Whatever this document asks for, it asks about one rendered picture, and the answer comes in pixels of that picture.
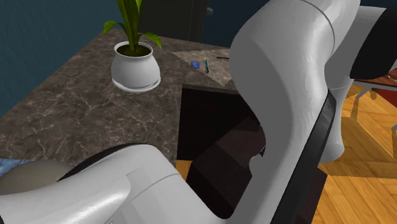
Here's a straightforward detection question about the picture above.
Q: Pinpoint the green plant in white pot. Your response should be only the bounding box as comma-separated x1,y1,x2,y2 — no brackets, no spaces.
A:
102,0,163,94

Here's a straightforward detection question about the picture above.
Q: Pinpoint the dark door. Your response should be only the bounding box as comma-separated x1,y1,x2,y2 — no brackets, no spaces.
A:
137,0,214,43

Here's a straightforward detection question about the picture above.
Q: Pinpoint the brown table with grey legs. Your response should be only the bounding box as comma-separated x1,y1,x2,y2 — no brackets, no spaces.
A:
349,67,397,131

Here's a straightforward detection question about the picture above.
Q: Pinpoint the blue patterned flat object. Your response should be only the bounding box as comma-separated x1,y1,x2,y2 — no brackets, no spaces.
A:
0,158,32,178

